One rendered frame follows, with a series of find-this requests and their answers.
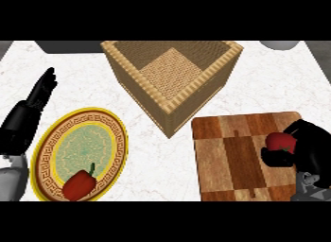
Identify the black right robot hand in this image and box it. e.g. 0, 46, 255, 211
260, 118, 331, 190

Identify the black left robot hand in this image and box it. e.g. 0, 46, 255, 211
0, 66, 60, 157

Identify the red tomato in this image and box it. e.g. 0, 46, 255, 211
264, 131, 298, 155

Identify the wooden cutting board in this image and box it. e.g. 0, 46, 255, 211
190, 111, 304, 202

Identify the square wicker basket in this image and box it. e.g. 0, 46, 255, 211
100, 41, 244, 140

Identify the yellow patterned plate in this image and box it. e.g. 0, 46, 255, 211
29, 107, 130, 202

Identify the red bell pepper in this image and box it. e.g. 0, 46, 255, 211
62, 163, 99, 201

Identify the dark grey appliance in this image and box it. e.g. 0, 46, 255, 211
35, 41, 106, 55

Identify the pale grey round object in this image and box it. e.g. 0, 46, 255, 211
258, 41, 301, 51

